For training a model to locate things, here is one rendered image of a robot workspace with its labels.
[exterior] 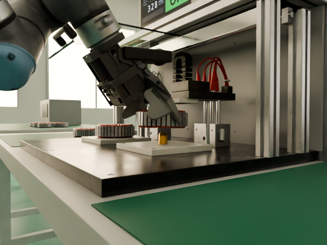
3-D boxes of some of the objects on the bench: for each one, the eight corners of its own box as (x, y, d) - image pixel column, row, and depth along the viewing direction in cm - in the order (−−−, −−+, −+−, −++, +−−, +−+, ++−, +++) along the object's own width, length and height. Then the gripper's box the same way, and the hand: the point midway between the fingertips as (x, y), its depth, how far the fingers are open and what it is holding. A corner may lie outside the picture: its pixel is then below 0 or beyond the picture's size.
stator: (108, 139, 73) (108, 124, 73) (88, 136, 82) (88, 124, 82) (142, 137, 81) (142, 124, 81) (120, 135, 89) (120, 123, 89)
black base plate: (101, 198, 32) (101, 178, 32) (20, 147, 85) (20, 139, 85) (315, 161, 59) (316, 150, 59) (152, 140, 112) (152, 134, 112)
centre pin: (161, 144, 60) (161, 131, 60) (156, 143, 62) (156, 131, 61) (169, 144, 61) (169, 131, 61) (164, 143, 63) (164, 131, 63)
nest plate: (100, 145, 71) (100, 140, 71) (81, 140, 83) (81, 136, 83) (151, 141, 79) (151, 137, 79) (126, 138, 92) (126, 134, 92)
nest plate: (151, 156, 51) (151, 149, 51) (116, 148, 63) (116, 142, 63) (212, 150, 59) (212, 144, 59) (170, 144, 72) (170, 139, 72)
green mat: (11, 147, 86) (11, 146, 86) (-4, 135, 136) (-4, 135, 136) (227, 135, 139) (227, 134, 139) (159, 130, 189) (159, 130, 189)
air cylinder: (214, 147, 65) (215, 123, 65) (193, 145, 71) (193, 122, 71) (230, 146, 68) (230, 123, 68) (208, 143, 74) (208, 122, 74)
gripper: (68, 61, 58) (120, 138, 66) (104, 44, 43) (167, 146, 51) (100, 42, 62) (146, 116, 70) (144, 19, 47) (196, 117, 54)
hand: (163, 120), depth 61 cm, fingers closed on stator, 13 cm apart
